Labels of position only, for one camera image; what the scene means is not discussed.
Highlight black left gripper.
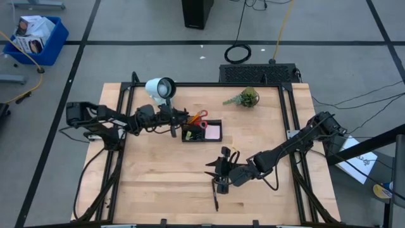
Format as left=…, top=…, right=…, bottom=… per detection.
left=154, top=98, right=190, bottom=139

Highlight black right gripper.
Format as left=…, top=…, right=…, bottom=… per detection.
left=204, top=145, right=259, bottom=195

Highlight red scissors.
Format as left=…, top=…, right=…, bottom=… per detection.
left=192, top=109, right=209, bottom=130

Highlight black pen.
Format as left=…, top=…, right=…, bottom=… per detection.
left=211, top=178, right=220, bottom=212

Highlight pink sticky note pad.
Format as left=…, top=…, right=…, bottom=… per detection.
left=204, top=125, right=221, bottom=141

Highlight black mesh desk organizer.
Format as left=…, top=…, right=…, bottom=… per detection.
left=180, top=110, right=223, bottom=143

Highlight potted succulent plant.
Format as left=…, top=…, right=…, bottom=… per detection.
left=222, top=86, right=261, bottom=109

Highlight black grille computer case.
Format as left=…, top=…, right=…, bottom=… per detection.
left=218, top=63, right=301, bottom=85

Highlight white paper sheet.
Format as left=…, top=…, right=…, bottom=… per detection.
left=334, top=135, right=378, bottom=185

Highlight blue plastic bin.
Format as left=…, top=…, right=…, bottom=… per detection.
left=3, top=15, right=70, bottom=67

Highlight black metal beam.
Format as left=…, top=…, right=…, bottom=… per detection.
left=325, top=123, right=405, bottom=166

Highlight yellow and blue round object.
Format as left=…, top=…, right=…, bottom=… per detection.
left=372, top=182, right=394, bottom=200

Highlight white carton box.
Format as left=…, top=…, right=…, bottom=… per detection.
left=13, top=35, right=46, bottom=54
left=15, top=15, right=56, bottom=39

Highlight grey table foot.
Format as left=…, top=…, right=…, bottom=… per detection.
left=0, top=74, right=28, bottom=86
left=9, top=0, right=66, bottom=10

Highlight black aluminium table frame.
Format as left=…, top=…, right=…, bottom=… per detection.
left=71, top=71, right=342, bottom=227

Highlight coiled black cable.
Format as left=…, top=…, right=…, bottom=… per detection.
left=224, top=0, right=254, bottom=65

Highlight yellow hanging cord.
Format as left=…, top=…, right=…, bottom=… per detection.
left=271, top=0, right=295, bottom=61

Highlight yellow floor cable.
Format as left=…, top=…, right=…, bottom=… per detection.
left=0, top=30, right=45, bottom=105

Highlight grey metal post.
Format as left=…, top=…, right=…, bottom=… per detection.
left=387, top=134, right=405, bottom=228

